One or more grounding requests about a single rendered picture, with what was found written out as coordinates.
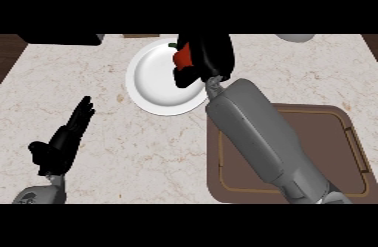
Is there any white round plate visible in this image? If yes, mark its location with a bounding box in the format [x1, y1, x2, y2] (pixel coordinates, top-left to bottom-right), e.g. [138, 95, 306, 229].
[124, 38, 210, 117]

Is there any pale grey rounded object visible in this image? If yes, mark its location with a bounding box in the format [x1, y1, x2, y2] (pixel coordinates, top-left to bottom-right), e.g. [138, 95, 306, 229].
[274, 34, 316, 44]

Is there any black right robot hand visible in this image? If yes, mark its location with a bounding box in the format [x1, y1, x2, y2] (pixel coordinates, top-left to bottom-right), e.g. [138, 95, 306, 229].
[172, 34, 237, 89]

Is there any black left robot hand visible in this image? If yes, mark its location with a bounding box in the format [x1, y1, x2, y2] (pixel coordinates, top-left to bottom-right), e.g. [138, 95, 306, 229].
[27, 95, 98, 177]

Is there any red bell pepper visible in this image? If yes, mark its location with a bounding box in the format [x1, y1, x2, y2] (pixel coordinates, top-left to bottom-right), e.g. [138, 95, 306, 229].
[167, 42, 195, 72]

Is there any black appliance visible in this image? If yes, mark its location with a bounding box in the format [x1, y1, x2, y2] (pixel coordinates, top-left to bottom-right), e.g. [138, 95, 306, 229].
[17, 34, 107, 47]

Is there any brown rectangular tray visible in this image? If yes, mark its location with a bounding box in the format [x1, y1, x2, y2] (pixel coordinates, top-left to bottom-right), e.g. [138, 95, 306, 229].
[206, 103, 378, 205]

